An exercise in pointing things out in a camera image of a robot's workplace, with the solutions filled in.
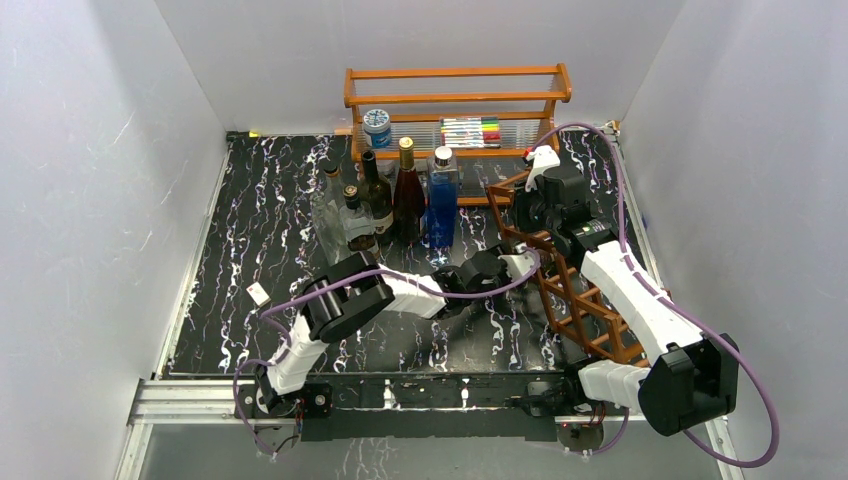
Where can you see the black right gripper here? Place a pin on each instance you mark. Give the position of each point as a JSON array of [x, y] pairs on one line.
[[522, 197]]

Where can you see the blue glass bottle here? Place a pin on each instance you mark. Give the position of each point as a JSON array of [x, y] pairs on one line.
[[443, 194]]

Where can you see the wooden wine rack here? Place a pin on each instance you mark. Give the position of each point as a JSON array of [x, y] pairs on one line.
[[574, 305]]

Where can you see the gold foil wine bottle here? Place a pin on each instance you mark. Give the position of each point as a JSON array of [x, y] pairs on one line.
[[409, 198]]

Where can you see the dark green wine bottle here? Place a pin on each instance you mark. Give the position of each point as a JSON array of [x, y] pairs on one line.
[[375, 190]]

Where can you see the dark bottle rack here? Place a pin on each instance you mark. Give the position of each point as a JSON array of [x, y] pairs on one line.
[[357, 223]]

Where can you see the clear glass bottle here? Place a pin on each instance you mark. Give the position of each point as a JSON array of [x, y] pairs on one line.
[[335, 186]]

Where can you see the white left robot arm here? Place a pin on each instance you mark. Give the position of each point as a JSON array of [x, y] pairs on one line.
[[348, 295]]

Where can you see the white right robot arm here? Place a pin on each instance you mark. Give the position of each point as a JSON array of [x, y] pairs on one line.
[[691, 378]]

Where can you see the orange wooden shelf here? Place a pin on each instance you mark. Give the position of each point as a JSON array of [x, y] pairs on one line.
[[523, 99]]

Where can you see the marker pen set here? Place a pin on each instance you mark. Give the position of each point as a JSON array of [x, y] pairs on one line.
[[480, 132]]

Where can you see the blue lidded jar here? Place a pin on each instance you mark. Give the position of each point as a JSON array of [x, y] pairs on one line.
[[376, 124]]

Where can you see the small white card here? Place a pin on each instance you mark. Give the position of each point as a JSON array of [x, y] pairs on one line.
[[258, 294]]

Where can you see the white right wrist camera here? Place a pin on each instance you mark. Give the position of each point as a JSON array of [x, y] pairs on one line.
[[539, 160]]

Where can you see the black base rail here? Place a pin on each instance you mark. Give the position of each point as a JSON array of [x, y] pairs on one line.
[[529, 405]]

